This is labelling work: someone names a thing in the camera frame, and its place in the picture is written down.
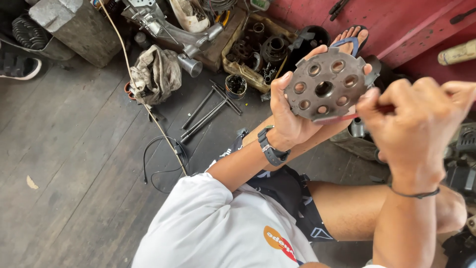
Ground person's right hand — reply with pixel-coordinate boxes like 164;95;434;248
355;76;476;188

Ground person's left hand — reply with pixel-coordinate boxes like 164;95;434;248
269;45;373;150

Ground red scraper tool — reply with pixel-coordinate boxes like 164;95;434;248
312;104;395;125

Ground perforated round metal clutch plate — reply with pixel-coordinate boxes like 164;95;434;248
284;46;381;123

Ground short silver metal tube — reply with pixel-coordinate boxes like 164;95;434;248
350;117;367;138

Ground grey metal tray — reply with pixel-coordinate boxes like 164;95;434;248
329;117;381;162

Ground blue and black flip-flop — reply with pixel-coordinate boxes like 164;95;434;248
329;25;370;59

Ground person's left foot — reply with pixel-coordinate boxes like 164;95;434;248
331;26;369;56

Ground heap of black engine parts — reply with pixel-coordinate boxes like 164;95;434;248
443;122;476;198

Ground black round bowl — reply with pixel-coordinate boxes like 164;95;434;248
288;25;332;72

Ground black bar tool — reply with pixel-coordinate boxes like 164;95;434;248
449;7;476;25

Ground person's right leg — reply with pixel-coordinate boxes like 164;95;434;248
307;180;468;242

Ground black wristwatch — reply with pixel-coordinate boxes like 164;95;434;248
257;125;292;167

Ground tan tray of engine parts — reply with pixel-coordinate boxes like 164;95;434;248
222;14;298;94

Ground black patterned shorts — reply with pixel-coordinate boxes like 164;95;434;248
208;128;335;242

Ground small greasy tin can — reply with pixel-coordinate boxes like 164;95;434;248
225;74;248;100

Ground long thin metal rod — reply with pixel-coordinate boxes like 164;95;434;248
212;86;241;116
181;102;228;144
180;100;227;139
209;79;243;112
181;89;215;130

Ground dark wooden block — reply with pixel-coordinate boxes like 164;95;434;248
194;7;248;72

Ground cut white plastic jug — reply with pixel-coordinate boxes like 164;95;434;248
169;0;211;34

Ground white t-shirt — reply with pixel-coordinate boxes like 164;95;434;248
131;172;387;268

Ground dirty beige rag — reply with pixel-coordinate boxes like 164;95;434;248
129;44;183;106

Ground silver engine crankcase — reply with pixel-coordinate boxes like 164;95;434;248
120;0;226;78

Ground small dark metal cylinder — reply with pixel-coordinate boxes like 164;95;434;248
134;32;151;50

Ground grey concrete block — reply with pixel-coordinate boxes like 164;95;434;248
29;0;123;68

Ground grey metal bin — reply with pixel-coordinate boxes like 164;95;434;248
0;33;77;62

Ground black finned engine cylinder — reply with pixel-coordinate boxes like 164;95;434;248
11;14;50;51

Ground black sneaker with white sole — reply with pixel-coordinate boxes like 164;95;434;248
0;51;42;81

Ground cream cylindrical handle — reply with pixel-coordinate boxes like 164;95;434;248
437;39;476;66

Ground black cord bracelet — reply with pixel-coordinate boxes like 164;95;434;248
387;182;441;200

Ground black tool with two handles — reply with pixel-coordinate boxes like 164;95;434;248
328;0;351;22

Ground yellow handled pliers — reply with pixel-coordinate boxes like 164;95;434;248
215;10;231;27

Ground coil of dark wires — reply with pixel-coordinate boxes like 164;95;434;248
201;0;238;12

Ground thin black cable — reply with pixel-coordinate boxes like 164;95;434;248
143;135;190;194

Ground orange handled pliers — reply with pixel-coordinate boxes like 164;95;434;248
124;81;138;101

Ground long beige cord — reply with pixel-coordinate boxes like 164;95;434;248
98;0;188;176

